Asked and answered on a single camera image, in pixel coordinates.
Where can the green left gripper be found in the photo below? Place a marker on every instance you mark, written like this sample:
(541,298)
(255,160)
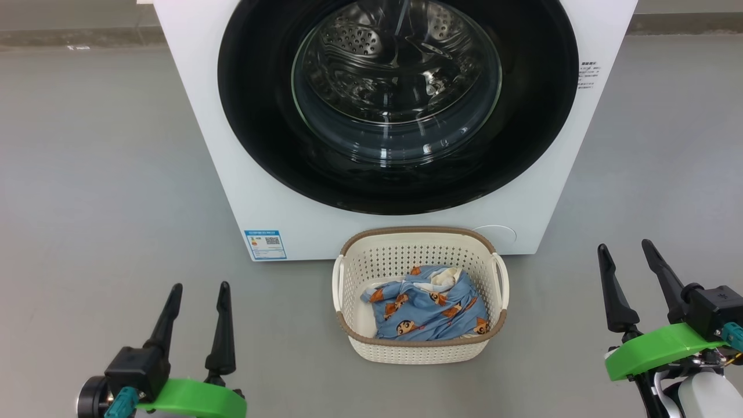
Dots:
(197,400)

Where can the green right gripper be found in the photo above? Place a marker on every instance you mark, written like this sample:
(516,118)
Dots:
(656,351)

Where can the blue cartoon print garment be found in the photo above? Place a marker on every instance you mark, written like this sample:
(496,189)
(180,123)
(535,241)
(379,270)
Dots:
(424,313)

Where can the black round glass door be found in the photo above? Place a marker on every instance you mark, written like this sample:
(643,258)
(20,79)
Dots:
(255,116)

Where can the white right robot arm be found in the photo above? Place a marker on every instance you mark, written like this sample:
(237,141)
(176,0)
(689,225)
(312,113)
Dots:
(708,397)

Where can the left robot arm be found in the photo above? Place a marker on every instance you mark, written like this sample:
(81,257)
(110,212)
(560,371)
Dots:
(90,400)

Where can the white front-load washing machine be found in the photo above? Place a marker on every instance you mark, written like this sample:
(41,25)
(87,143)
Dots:
(197,116)

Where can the cream perforated laundry basket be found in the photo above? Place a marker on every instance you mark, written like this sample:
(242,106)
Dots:
(418,351)

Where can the blue energy label sticker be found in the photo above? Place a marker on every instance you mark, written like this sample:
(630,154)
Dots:
(265,245)

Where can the round drain filter cover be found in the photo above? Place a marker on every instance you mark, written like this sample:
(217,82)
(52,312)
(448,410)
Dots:
(502,235)

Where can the printed text label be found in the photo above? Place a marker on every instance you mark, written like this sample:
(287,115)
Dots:
(588,74)

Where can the perforated steel drum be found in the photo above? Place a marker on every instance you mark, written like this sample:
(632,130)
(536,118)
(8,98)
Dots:
(371,46)

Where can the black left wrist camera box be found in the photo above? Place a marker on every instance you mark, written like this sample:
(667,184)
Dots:
(139,368)

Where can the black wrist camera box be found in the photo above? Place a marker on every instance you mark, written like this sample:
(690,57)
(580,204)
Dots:
(139,368)
(717,310)

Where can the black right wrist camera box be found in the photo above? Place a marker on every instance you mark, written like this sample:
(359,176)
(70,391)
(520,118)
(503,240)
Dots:
(717,310)

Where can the teal right camera connector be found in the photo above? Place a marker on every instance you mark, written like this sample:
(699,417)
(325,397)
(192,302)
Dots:
(734,335)

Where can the teal camera connector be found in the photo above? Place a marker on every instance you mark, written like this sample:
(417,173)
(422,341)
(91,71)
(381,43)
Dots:
(121,403)
(734,335)

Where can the teal left camera connector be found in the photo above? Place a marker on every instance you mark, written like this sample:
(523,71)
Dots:
(121,403)

